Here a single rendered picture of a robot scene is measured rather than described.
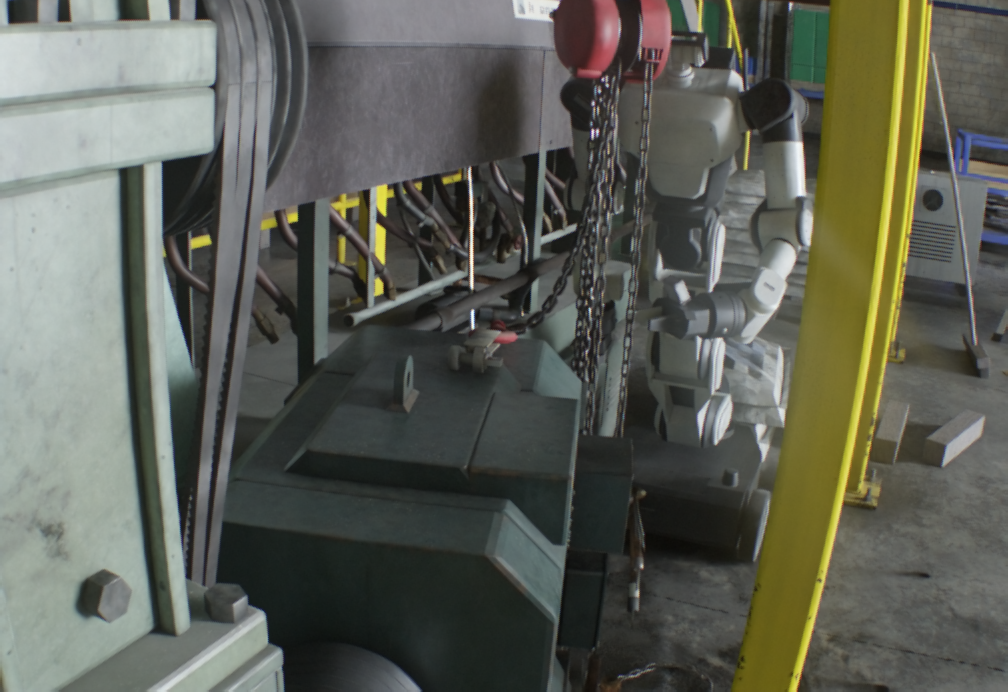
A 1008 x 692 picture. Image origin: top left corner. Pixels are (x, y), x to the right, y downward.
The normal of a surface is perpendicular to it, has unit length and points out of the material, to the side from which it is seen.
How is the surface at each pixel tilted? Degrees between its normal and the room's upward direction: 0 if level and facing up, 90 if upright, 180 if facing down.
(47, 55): 90
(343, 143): 90
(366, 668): 73
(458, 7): 78
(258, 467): 0
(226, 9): 67
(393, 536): 0
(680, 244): 116
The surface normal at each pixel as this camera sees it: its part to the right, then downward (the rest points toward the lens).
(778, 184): -0.61, 0.04
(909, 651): 0.05, -0.96
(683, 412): -0.27, -0.48
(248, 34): 0.87, -0.11
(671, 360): -0.40, 0.52
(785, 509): -0.44, 0.23
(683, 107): -0.33, -0.08
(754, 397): -0.13, -0.23
